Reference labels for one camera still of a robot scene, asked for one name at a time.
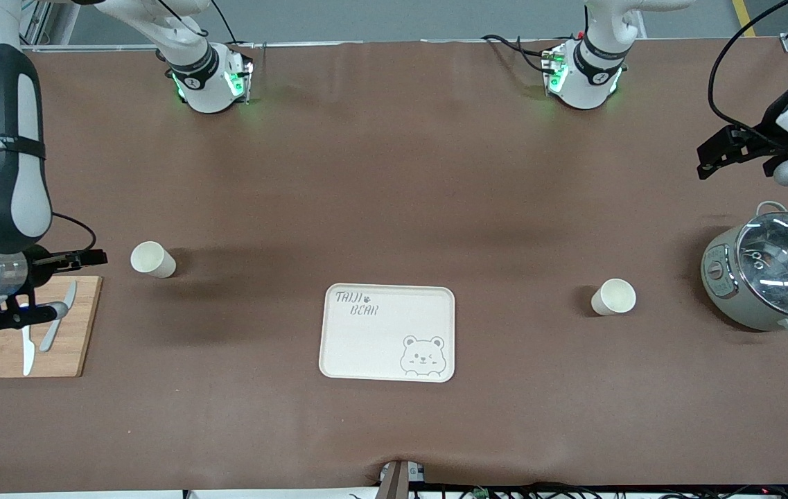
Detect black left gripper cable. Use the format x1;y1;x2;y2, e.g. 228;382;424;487
708;0;788;150

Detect black left arm base cables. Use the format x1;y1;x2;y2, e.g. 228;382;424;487
482;33;554;73

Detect white plastic cup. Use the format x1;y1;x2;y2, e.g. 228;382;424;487
590;279;637;317
130;241;177;279

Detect grey plastic knife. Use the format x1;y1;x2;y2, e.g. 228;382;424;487
39;281;78;353

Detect silver table edge rail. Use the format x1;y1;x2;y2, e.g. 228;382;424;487
23;42;588;53

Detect wooden cutting board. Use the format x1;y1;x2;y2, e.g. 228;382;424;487
0;276;103;379

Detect black right arm base cable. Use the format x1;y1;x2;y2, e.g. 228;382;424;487
210;0;238;44

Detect cream bear print tray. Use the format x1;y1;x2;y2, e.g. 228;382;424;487
318;283;456;383

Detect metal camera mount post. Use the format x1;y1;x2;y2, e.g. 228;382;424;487
378;459;428;499

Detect glass pot lid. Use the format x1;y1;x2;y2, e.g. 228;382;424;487
735;211;788;319

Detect brown table cover mat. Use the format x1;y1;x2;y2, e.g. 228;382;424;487
0;38;788;494

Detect grey-green electric pot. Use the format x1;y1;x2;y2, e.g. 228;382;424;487
701;201;788;339

